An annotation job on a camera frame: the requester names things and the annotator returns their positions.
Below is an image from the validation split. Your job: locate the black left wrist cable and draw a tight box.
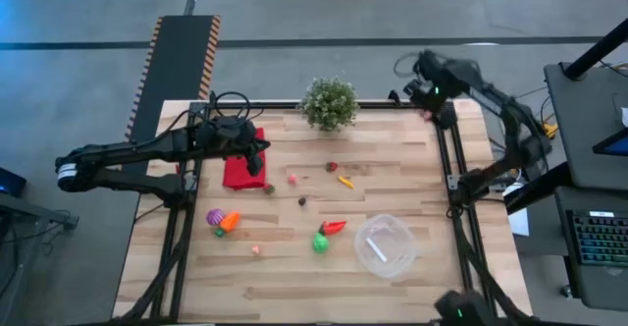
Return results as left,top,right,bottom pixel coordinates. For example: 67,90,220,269
213,90,251,121

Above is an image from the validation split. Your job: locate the black slanted pole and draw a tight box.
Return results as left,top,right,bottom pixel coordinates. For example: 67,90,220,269
563,19,628,82

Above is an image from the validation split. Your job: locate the purple toy cabbage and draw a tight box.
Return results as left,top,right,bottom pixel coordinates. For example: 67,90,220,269
205,208,227,227

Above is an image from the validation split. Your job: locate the dark tablet with blue screen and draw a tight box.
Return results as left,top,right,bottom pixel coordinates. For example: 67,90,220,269
592,128,628,158

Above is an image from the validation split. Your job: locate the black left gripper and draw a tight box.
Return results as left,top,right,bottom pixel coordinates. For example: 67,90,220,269
195,114,272,178

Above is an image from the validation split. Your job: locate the grey desk top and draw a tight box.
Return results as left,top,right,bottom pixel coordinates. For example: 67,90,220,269
543,62,628,192

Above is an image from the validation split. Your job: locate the backlit black keyboard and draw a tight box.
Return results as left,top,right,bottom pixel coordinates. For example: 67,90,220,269
566,210,628,268

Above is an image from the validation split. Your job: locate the orange toy carrot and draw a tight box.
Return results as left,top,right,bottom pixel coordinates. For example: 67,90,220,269
214,210,241,239

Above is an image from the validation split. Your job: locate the small potted green plant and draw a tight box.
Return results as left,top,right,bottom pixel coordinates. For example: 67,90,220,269
297,76,361,134

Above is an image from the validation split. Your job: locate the white paper sheet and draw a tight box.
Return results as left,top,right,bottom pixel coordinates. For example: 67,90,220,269
507,182,531,238

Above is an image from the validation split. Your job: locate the blue-lit dark device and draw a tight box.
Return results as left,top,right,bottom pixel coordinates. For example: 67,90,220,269
0,167,28,198

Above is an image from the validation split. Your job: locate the grey side stand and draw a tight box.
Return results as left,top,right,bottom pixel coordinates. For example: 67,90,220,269
0,192,79,232

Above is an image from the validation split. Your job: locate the red folded cloth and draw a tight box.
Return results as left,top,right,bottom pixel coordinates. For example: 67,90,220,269
222,127,269,191

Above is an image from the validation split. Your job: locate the red toy chili pepper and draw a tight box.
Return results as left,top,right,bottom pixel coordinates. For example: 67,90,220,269
318,220,347,237

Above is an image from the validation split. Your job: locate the clear plastic tupperware bowl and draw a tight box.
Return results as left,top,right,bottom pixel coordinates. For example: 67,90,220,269
353,212,418,279

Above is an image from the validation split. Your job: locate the black desk support bar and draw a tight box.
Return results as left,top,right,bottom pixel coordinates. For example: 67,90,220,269
503,161,573,215

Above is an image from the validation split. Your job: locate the black striped-edge floor mat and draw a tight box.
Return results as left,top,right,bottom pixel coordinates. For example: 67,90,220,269
125,15,222,143

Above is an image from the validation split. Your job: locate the black metal table frame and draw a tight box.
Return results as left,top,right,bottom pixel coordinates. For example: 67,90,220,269
112,89,534,326

